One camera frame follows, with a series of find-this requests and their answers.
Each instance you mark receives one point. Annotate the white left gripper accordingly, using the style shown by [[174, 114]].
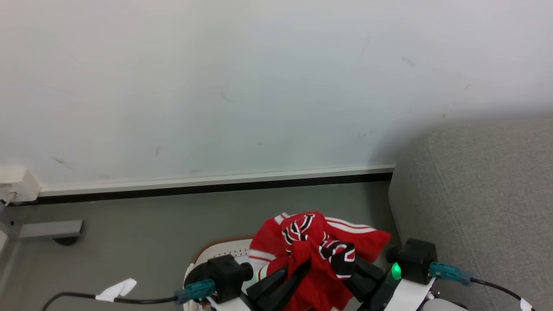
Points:
[[227, 305]]

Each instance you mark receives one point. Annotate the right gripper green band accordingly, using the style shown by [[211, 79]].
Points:
[[399, 296]]

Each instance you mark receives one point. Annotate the red white black sports jersey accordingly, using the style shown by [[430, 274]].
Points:
[[317, 242]]

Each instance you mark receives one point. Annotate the white laundry basket brown rim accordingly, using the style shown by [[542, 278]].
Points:
[[231, 248]]

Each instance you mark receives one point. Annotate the grey fabric sofa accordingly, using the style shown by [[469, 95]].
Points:
[[488, 194]]

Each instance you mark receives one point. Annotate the grey metal furniture foot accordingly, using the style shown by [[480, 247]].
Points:
[[47, 230]]

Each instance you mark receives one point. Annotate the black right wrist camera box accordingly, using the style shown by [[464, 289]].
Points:
[[412, 259]]

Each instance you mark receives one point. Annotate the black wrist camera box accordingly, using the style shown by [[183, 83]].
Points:
[[222, 274], [412, 259]]

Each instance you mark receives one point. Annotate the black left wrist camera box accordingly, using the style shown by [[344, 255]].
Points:
[[222, 274]]

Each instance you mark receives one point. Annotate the white wall skirting board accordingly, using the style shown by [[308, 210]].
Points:
[[216, 180]]

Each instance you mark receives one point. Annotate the white wall socket box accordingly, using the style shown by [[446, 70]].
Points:
[[19, 183]]

